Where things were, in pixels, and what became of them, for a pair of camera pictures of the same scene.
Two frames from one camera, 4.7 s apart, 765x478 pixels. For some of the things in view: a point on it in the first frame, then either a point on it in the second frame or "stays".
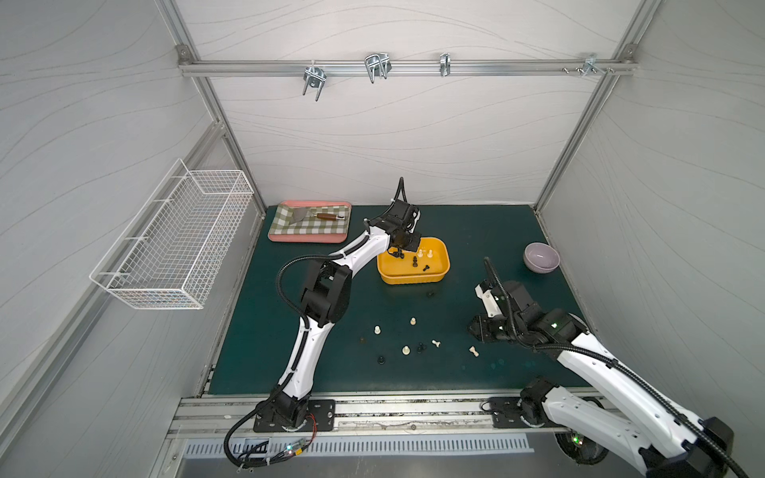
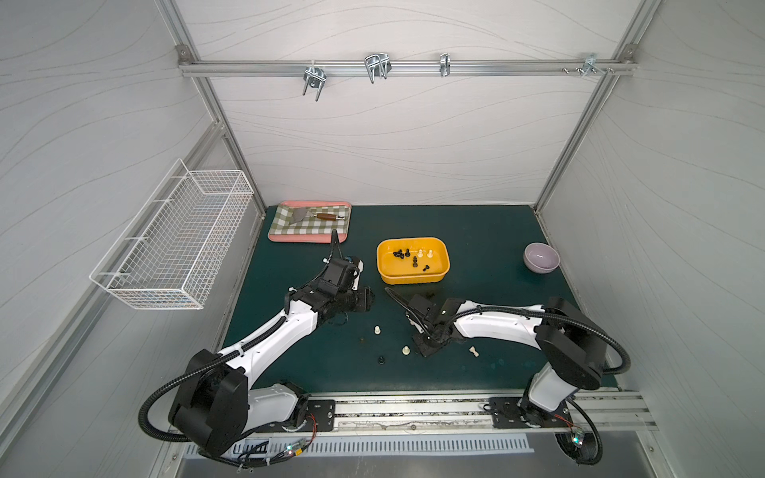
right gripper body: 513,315 -> 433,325
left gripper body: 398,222 -> 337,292
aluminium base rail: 221,416 stays
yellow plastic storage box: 429,264 stays
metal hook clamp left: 314,77 stays
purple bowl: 541,258 stays
